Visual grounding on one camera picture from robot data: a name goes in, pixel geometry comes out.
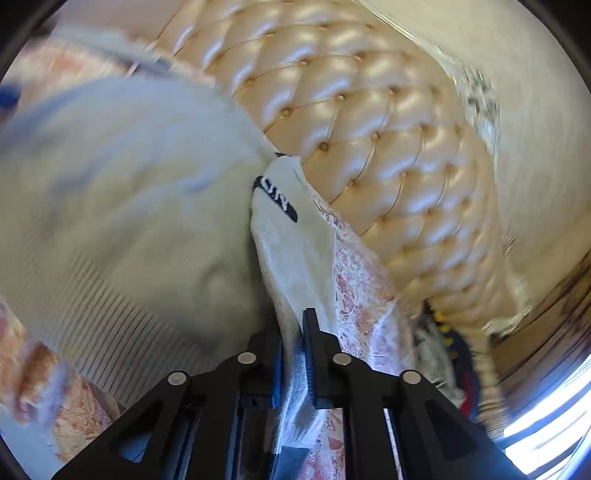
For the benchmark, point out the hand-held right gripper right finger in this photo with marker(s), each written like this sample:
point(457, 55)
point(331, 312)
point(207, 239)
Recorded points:
point(311, 360)

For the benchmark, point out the white knit garment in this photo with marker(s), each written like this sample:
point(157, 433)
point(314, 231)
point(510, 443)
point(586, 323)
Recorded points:
point(138, 207)

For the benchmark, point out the tufted beige bed headboard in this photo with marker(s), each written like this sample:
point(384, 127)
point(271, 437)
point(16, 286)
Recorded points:
point(369, 115)

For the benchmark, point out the dark multicoloured cloth pile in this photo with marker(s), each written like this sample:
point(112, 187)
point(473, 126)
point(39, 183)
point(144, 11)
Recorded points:
point(445, 350)

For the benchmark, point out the bright window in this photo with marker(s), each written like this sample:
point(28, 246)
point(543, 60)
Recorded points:
point(545, 415)

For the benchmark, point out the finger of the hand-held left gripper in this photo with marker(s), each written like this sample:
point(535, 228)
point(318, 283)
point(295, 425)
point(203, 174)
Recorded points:
point(8, 98)

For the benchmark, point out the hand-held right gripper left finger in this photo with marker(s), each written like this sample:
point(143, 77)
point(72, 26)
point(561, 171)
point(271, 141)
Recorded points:
point(277, 374)

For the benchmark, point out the pink floral bedspread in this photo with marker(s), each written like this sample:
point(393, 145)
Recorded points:
point(364, 295)

